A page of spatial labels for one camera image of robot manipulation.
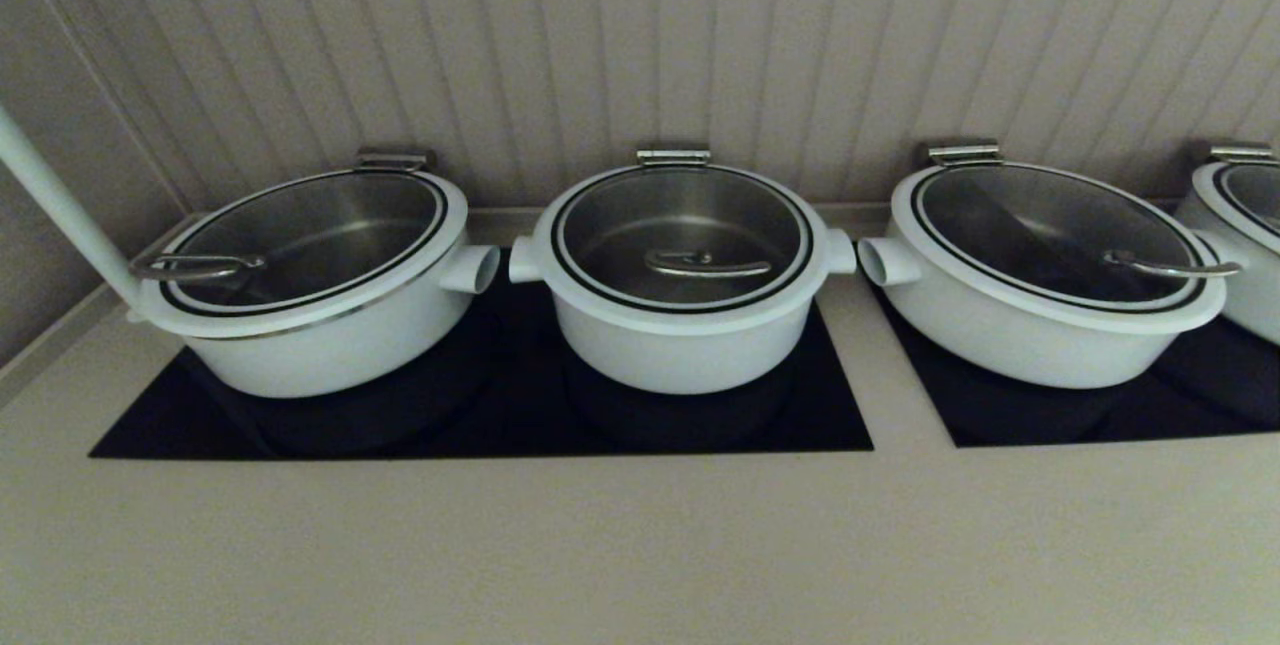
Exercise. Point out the glass lid with white rim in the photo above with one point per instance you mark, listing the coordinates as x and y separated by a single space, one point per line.
680 225

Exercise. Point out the left white chafing pot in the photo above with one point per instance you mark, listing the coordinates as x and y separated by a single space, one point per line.
300 225

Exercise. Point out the white chafing pot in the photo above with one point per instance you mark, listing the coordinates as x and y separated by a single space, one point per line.
1040 225
300 225

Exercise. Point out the right white chafing pot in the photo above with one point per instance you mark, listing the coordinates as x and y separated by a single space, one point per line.
1040 225

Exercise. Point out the black glass cooktop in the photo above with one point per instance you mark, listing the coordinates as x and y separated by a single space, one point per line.
1100 415
500 415

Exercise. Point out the white slanted pole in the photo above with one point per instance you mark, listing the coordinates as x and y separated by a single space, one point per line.
60 205

